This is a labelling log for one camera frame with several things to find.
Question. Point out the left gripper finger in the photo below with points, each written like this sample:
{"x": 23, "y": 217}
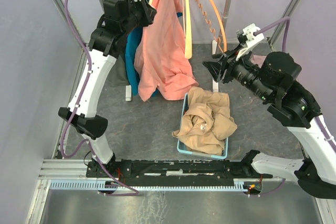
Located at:
{"x": 150, "y": 10}
{"x": 145, "y": 22}

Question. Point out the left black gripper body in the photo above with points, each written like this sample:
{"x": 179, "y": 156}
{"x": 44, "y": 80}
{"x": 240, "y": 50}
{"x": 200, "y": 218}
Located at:
{"x": 140, "y": 11}

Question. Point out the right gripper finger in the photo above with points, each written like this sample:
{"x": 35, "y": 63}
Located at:
{"x": 215, "y": 68}
{"x": 225, "y": 57}

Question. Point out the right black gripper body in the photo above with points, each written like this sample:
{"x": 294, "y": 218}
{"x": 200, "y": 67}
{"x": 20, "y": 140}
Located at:
{"x": 236, "y": 66}

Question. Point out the pale peach plastic hanger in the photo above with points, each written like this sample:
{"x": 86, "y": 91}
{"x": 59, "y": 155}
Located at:
{"x": 187, "y": 27}

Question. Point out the pink t shirt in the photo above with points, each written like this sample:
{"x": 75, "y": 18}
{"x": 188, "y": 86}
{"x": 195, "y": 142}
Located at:
{"x": 160, "y": 57}

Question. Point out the orange plastic hanger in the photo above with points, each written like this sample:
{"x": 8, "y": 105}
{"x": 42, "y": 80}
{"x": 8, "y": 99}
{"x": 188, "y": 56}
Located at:
{"x": 213, "y": 19}

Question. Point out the beige t shirt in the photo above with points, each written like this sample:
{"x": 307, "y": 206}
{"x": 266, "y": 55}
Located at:
{"x": 207, "y": 122}

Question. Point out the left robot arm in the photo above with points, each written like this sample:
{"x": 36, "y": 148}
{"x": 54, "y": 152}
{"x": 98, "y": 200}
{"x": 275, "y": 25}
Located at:
{"x": 107, "y": 43}

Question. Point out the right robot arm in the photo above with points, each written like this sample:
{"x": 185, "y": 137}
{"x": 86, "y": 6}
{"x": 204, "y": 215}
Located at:
{"x": 274, "y": 82}

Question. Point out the lilac t shirt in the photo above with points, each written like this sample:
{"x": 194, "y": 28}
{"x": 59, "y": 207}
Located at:
{"x": 257, "y": 60}

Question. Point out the dark grey t shirt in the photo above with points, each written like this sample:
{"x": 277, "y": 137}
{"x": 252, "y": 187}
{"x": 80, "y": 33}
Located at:
{"x": 118, "y": 75}

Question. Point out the light blue plastic basket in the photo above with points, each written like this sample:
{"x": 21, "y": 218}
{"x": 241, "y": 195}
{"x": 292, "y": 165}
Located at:
{"x": 183, "y": 149}

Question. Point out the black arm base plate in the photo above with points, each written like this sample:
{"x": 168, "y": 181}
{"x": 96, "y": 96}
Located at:
{"x": 181, "y": 173}

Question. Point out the aluminium frame rail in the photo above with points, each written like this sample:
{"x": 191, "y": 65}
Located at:
{"x": 76, "y": 169}

